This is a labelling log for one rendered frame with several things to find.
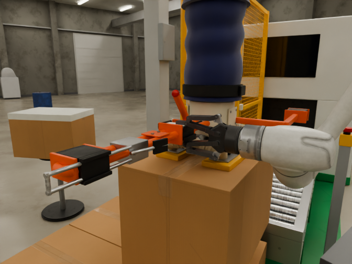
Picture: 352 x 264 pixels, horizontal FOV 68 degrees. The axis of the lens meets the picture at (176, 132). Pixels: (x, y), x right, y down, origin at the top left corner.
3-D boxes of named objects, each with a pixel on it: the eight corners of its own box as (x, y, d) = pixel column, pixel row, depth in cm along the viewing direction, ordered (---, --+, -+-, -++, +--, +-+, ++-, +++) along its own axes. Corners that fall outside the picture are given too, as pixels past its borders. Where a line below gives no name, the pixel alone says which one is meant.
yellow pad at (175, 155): (197, 138, 126) (198, 128, 125) (217, 141, 121) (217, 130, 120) (155, 156, 98) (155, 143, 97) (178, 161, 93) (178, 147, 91)
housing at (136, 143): (129, 152, 68) (128, 135, 67) (150, 157, 65) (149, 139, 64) (109, 160, 63) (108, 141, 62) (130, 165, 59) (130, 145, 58)
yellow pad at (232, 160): (235, 144, 116) (237, 132, 115) (259, 147, 111) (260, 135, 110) (200, 166, 88) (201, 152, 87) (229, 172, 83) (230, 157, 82)
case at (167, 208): (195, 201, 148) (197, 132, 139) (268, 221, 128) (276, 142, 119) (121, 266, 98) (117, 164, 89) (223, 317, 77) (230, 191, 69)
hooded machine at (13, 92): (19, 97, 1391) (15, 67, 1356) (21, 98, 1339) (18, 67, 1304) (1, 98, 1343) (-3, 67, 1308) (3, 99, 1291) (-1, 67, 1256)
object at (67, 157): (86, 165, 58) (85, 143, 57) (110, 171, 54) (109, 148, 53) (51, 177, 51) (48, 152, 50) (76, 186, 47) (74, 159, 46)
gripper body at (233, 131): (238, 127, 65) (204, 123, 70) (237, 160, 67) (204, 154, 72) (246, 122, 72) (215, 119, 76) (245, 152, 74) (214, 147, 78)
